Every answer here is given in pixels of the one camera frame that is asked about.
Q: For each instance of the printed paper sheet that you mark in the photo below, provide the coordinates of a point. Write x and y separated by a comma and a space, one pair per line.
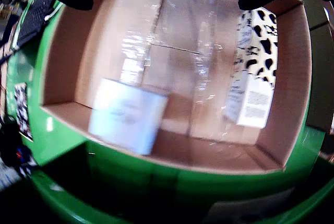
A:
9, 177

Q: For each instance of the black laptop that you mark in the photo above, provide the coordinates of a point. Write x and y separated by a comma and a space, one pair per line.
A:
32, 25

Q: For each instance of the shallow cardboard tray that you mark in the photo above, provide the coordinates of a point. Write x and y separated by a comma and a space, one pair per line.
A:
117, 38

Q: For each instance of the green metal cabinet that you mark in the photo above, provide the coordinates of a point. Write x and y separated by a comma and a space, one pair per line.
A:
182, 198

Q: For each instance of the grey flat sheet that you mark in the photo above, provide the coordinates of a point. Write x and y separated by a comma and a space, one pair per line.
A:
248, 208

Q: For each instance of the open brown cardboard box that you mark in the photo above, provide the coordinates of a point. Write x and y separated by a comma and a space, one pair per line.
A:
319, 77

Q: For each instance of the holographic silver red carton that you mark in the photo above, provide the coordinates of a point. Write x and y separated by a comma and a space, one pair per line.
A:
125, 119

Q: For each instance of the cow print carton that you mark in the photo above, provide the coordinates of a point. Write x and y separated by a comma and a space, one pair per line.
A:
257, 98

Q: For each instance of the flattened printed carton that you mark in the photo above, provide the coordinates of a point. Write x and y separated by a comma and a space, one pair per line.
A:
23, 111

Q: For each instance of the black rounded object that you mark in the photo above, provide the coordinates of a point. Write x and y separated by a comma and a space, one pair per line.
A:
9, 145

